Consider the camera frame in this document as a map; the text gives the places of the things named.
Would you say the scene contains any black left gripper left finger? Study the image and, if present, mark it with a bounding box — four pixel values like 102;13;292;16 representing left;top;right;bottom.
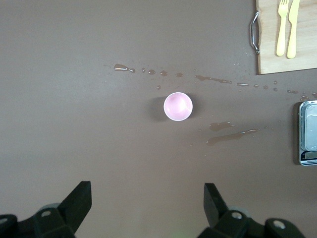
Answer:
0;180;92;238

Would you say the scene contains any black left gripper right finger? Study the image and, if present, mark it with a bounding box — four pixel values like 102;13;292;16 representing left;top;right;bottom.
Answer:
198;183;302;238

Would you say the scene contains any pink plastic cup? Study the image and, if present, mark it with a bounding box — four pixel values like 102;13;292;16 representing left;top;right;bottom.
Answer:
163;92;194;122

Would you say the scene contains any silver digital kitchen scale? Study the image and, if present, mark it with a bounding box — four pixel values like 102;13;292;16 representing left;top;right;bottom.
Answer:
297;100;317;166

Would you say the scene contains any wooden cutting board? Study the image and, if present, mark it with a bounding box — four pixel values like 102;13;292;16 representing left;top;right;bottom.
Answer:
249;0;317;75

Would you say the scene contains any yellow plastic fork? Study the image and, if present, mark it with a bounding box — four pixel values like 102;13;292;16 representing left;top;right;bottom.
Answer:
276;0;289;57

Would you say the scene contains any yellow plastic knife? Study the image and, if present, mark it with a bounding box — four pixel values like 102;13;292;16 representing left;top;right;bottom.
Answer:
286;0;301;60

